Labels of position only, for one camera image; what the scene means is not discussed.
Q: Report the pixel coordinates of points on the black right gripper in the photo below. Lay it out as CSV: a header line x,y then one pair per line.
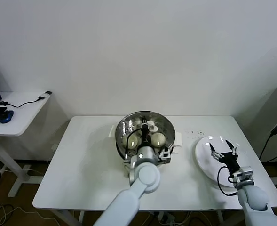
x,y
228,161

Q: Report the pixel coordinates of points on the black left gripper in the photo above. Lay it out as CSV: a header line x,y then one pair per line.
x,y
145,137

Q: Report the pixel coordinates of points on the white steamed baozi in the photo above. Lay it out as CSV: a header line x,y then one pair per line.
x,y
157,139
131,141

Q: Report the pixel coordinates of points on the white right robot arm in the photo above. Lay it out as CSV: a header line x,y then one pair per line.
x,y
255,200

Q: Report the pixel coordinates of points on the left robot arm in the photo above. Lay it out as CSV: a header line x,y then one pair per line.
x,y
147,176

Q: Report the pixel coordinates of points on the stainless steel steamer basket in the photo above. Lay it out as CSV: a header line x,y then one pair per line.
x,y
118,147

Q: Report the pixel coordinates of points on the white round plate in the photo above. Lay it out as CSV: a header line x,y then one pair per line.
x,y
204,160

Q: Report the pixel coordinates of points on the white electric cooker base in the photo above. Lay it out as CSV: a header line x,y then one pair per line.
x,y
177,150

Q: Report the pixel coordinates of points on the white power strip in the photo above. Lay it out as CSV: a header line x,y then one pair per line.
x,y
166,217

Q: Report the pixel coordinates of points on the white side desk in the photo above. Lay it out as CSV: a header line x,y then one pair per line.
x,y
23,117

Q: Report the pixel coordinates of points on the blue computer mouse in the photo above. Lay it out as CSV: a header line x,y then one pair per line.
x,y
6,116

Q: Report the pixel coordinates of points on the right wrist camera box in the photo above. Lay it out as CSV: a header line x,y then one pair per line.
x,y
244,174

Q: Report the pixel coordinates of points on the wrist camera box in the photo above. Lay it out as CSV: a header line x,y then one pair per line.
x,y
244,174
165,155

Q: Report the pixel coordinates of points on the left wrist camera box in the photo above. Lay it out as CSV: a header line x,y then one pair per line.
x,y
165,155

